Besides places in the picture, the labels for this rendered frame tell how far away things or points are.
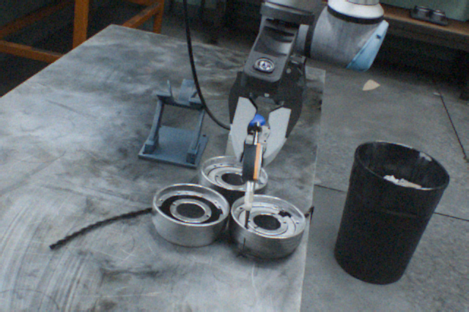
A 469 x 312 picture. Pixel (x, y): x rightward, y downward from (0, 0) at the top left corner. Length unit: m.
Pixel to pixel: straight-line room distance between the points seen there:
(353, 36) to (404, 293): 1.22
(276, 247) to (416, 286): 1.52
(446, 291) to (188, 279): 1.67
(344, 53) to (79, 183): 0.61
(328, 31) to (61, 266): 0.75
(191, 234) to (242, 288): 0.10
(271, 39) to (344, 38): 0.51
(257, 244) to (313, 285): 1.33
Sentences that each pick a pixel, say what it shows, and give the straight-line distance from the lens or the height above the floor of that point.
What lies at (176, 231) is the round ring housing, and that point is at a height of 0.83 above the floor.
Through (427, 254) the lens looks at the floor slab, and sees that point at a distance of 2.49.
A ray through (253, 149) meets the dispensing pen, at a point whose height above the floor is 0.93.
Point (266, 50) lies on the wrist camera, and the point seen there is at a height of 1.07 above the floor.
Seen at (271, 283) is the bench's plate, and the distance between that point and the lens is 0.77.
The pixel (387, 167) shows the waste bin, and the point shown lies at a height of 0.33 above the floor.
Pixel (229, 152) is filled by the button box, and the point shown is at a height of 0.81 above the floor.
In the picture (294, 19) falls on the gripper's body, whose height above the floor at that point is 1.11.
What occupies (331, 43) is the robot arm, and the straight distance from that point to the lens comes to 1.24.
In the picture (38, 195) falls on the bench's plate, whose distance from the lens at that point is 0.88.
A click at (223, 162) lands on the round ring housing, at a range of 0.95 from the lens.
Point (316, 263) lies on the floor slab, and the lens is 2.21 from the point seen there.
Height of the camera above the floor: 1.28
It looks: 27 degrees down
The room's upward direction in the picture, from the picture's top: 11 degrees clockwise
